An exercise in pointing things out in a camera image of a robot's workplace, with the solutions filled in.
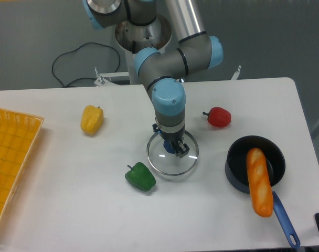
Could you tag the yellow toy bell pepper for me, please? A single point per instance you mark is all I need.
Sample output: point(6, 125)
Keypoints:
point(92, 119)

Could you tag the yellow woven basket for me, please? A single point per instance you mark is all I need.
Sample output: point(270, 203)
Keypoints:
point(18, 133)

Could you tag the black pot blue handle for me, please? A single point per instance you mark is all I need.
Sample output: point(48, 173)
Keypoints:
point(236, 173)

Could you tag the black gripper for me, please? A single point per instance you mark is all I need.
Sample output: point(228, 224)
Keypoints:
point(179, 148)

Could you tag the green toy bell pepper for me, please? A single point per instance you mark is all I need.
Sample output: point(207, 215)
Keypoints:
point(140, 177)

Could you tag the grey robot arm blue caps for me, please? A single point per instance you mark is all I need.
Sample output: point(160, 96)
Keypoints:
point(167, 95)

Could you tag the toy baguette bread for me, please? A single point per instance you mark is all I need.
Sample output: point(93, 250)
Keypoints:
point(259, 183)

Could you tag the red toy bell pepper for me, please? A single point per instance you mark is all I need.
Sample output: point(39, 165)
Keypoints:
point(218, 117)

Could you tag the glass pot lid blue knob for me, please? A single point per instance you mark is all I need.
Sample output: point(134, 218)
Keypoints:
point(162, 159)

